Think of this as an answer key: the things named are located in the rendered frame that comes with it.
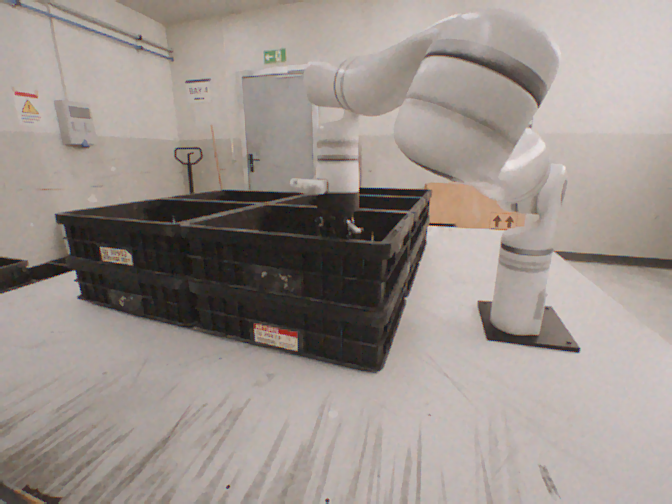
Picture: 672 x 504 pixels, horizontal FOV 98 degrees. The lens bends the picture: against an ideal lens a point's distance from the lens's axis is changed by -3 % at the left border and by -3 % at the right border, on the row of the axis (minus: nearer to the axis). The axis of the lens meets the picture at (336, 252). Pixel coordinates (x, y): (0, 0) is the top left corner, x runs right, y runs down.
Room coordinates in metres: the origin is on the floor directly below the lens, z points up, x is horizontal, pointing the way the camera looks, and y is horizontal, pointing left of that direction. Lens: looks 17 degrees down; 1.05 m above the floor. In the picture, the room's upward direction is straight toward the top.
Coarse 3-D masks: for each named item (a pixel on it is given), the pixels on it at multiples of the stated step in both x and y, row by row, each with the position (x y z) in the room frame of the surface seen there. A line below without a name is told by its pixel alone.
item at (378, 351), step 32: (192, 288) 0.55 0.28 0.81; (224, 288) 0.52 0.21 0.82; (224, 320) 0.53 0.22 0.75; (256, 320) 0.51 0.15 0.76; (288, 320) 0.49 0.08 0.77; (320, 320) 0.47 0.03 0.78; (352, 320) 0.43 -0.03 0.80; (384, 320) 0.43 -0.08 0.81; (320, 352) 0.47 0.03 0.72; (352, 352) 0.45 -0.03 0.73; (384, 352) 0.47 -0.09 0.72
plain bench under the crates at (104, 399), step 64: (448, 256) 1.09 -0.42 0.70; (0, 320) 0.60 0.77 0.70; (64, 320) 0.60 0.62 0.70; (128, 320) 0.61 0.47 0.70; (448, 320) 0.61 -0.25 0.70; (576, 320) 0.61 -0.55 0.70; (640, 320) 0.60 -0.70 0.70; (0, 384) 0.39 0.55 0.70; (64, 384) 0.40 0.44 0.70; (128, 384) 0.40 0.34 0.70; (192, 384) 0.41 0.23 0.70; (256, 384) 0.41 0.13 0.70; (320, 384) 0.41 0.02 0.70; (384, 384) 0.41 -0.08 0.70; (448, 384) 0.41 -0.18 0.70; (512, 384) 0.40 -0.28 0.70; (576, 384) 0.40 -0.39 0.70; (640, 384) 0.40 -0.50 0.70; (0, 448) 0.28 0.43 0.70; (64, 448) 0.28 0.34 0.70; (128, 448) 0.29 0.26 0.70; (192, 448) 0.29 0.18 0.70; (256, 448) 0.29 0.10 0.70; (320, 448) 0.29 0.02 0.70; (384, 448) 0.29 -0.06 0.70; (448, 448) 0.29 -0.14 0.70; (512, 448) 0.29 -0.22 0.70; (576, 448) 0.29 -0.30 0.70; (640, 448) 0.28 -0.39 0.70
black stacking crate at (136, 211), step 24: (120, 216) 0.84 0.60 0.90; (144, 216) 0.91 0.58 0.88; (168, 216) 0.95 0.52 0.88; (192, 216) 0.91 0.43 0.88; (72, 240) 0.68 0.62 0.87; (96, 240) 0.66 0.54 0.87; (120, 240) 0.63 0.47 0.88; (144, 240) 0.60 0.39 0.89; (168, 240) 0.58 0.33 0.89; (120, 264) 0.63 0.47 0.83; (144, 264) 0.61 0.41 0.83; (168, 264) 0.58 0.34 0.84
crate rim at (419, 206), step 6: (288, 198) 0.95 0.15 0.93; (294, 198) 0.96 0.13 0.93; (300, 198) 1.00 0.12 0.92; (390, 198) 1.00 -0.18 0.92; (396, 198) 1.00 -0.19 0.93; (402, 198) 0.99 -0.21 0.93; (408, 198) 0.98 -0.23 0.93; (414, 198) 0.98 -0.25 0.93; (420, 198) 0.97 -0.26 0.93; (276, 204) 0.82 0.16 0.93; (282, 204) 0.82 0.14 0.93; (288, 204) 0.82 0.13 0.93; (420, 204) 0.82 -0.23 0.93; (384, 210) 0.72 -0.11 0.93; (390, 210) 0.72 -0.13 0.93; (396, 210) 0.72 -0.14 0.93; (414, 210) 0.72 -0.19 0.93; (420, 210) 0.82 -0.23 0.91; (414, 216) 0.71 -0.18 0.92
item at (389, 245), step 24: (216, 216) 0.64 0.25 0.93; (408, 216) 0.64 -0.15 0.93; (216, 240) 0.52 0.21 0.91; (240, 240) 0.50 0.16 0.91; (264, 240) 0.49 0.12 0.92; (288, 240) 0.47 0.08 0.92; (312, 240) 0.46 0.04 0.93; (336, 240) 0.44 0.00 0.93; (360, 240) 0.44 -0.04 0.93; (384, 240) 0.44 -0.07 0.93
